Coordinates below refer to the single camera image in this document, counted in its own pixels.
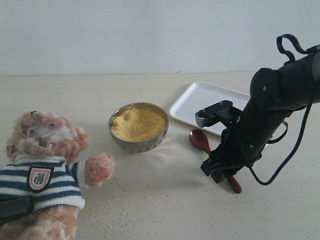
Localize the pink teddy bear striped shirt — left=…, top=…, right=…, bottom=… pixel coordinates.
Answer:
left=0, top=110, right=116, bottom=240

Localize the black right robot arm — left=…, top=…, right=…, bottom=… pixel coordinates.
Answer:
left=195, top=45, right=320, bottom=177

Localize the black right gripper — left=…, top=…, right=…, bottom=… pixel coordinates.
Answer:
left=201, top=119, right=269, bottom=178

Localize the steel bowl of millet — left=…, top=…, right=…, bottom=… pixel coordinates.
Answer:
left=108, top=102, right=169, bottom=153

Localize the dark red wooden spoon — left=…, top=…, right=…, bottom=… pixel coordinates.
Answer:
left=189, top=129, right=242, bottom=194

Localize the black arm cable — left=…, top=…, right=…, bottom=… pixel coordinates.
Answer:
left=246, top=33, right=320, bottom=186

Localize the white rectangular plastic tray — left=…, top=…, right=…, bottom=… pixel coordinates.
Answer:
left=169, top=81, right=250, bottom=127

